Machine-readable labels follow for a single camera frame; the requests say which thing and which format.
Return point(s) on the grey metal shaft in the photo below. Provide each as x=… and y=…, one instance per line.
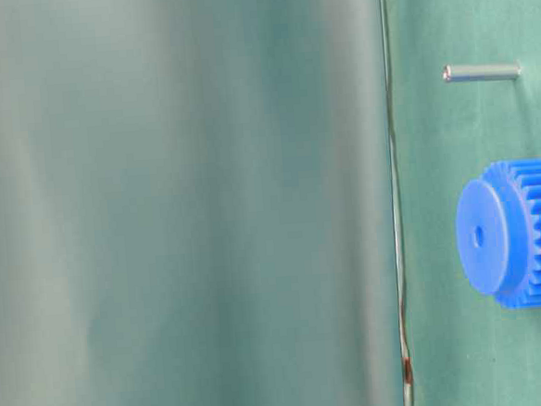
x=481, y=73

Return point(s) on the green table mat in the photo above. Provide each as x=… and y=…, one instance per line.
x=465, y=349

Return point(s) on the blue plastic gear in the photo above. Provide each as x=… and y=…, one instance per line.
x=499, y=232

